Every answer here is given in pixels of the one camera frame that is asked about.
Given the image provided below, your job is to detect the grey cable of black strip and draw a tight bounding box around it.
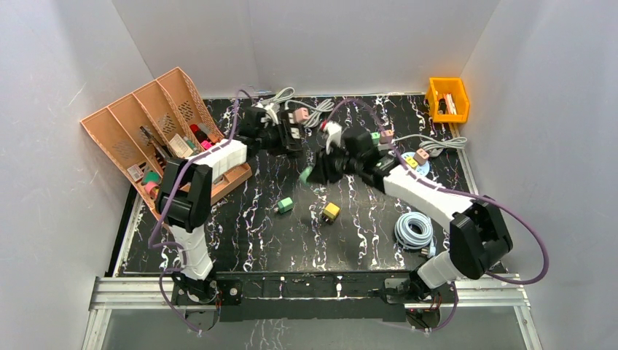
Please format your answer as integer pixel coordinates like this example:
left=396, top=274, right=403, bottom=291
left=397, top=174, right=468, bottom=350
left=262, top=87, right=335, bottom=129

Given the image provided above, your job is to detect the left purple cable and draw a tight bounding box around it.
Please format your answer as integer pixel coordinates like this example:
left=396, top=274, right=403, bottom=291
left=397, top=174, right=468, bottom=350
left=146, top=89, right=254, bottom=334

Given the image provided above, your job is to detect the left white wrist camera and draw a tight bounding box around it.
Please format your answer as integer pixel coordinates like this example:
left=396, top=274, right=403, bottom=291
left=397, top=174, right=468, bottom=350
left=255, top=102, right=280, bottom=125

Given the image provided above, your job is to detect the pink file rack organizer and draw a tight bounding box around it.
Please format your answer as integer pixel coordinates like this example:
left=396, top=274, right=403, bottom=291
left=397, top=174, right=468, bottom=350
left=80, top=68, right=224, bottom=209

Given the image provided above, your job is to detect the pink plug adapter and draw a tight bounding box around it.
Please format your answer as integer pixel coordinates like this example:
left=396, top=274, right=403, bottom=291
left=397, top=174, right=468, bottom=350
left=293, top=107, right=310, bottom=125

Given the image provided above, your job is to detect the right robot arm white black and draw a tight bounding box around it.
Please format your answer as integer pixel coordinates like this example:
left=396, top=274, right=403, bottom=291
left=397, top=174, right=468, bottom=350
left=306, top=122, right=513, bottom=302

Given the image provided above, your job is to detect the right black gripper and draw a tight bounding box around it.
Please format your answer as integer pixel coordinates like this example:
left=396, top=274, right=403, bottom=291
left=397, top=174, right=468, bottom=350
left=307, top=142, right=363, bottom=185

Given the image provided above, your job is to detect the yellow plug on round socket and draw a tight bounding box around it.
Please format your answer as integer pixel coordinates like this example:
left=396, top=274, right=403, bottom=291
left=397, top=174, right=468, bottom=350
left=404, top=157, right=418, bottom=169

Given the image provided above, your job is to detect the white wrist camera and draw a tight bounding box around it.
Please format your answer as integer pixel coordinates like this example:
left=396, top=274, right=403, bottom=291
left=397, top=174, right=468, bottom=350
left=255, top=102, right=280, bottom=125
left=319, top=121, right=343, bottom=155

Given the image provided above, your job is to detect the yellow plug adapter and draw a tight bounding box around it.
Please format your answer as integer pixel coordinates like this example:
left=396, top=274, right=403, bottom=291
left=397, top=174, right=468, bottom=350
left=321, top=202, right=340, bottom=224

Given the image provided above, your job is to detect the pink plug on white strip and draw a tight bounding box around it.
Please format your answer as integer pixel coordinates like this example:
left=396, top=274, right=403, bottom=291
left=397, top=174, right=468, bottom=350
left=379, top=129, right=394, bottom=144

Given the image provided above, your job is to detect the white power strip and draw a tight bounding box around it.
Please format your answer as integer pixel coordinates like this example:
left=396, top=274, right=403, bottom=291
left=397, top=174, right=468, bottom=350
left=377, top=142, right=396, bottom=151

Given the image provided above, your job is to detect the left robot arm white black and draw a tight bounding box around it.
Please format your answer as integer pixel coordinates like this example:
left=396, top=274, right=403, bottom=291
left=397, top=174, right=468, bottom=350
left=153, top=106, right=304, bottom=303

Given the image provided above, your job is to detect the green plug on white strip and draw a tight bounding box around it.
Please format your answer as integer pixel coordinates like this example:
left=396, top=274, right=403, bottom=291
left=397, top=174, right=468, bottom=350
left=371, top=132, right=380, bottom=145

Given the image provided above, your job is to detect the pink plug on round socket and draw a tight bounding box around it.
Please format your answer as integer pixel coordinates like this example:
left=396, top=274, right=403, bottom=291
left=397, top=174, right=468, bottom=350
left=413, top=148, right=430, bottom=166

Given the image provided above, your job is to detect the grey cable bundle right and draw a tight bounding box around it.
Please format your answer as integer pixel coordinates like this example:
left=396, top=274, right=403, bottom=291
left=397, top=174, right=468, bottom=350
left=393, top=133, right=469, bottom=158

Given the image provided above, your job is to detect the round blue socket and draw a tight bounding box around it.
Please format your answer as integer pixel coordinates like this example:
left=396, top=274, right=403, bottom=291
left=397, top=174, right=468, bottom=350
left=402, top=152, right=431, bottom=177

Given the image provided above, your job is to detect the coiled light blue cable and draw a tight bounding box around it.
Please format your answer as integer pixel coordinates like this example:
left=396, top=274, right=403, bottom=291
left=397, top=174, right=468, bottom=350
left=394, top=211, right=438, bottom=260

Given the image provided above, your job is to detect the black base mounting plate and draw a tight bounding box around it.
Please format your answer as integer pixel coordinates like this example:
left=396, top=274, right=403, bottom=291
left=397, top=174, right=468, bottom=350
left=171, top=271, right=455, bottom=329

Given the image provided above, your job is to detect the orange storage bin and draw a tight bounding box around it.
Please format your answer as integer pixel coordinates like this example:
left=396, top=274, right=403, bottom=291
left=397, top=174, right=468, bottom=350
left=425, top=77, right=470, bottom=124

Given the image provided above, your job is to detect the green plug adapter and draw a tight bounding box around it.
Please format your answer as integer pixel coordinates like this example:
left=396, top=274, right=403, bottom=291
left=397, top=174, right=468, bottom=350
left=299, top=166, right=313, bottom=184
left=275, top=197, right=294, bottom=214

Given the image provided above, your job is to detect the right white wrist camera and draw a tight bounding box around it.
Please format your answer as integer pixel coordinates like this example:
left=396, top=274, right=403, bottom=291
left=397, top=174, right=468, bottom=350
left=319, top=121, right=343, bottom=155

